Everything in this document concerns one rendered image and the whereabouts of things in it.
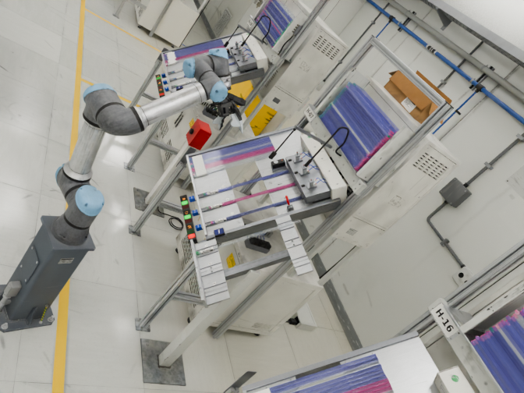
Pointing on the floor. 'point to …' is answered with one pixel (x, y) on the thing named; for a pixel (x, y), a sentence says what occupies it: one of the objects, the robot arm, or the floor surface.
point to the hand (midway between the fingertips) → (231, 131)
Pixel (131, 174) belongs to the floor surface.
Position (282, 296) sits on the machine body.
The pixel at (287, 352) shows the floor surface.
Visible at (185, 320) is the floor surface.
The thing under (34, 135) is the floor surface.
